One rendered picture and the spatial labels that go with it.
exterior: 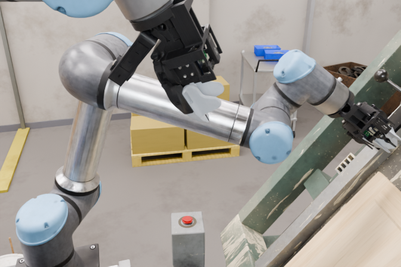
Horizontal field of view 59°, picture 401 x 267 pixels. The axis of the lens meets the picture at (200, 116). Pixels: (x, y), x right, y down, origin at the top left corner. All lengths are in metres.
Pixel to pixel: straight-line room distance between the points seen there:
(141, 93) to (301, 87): 0.32
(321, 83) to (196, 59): 0.34
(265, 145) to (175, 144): 2.86
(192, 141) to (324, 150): 2.29
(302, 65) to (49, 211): 0.66
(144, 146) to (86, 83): 2.79
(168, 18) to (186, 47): 0.05
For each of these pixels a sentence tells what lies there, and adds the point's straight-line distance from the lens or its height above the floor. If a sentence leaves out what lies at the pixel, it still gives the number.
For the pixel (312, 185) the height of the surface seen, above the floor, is 1.09.
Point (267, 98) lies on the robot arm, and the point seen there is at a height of 1.54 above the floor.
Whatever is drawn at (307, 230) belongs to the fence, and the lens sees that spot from 1.17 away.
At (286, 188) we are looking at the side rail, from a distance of 1.36.
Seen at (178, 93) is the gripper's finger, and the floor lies 1.63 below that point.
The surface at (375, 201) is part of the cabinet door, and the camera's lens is 1.06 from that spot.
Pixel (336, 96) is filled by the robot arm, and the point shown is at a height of 1.56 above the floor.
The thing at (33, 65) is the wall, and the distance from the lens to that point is 4.45.
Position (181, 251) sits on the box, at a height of 0.85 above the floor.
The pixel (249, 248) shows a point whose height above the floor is 0.91.
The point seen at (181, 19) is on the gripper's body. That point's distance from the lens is 0.48.
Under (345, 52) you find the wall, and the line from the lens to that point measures 5.55.
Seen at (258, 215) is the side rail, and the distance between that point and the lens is 1.40.
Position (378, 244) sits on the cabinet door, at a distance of 1.01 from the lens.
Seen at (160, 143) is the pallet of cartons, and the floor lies 0.22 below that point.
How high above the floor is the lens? 1.80
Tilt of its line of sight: 23 degrees down
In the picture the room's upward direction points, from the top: straight up
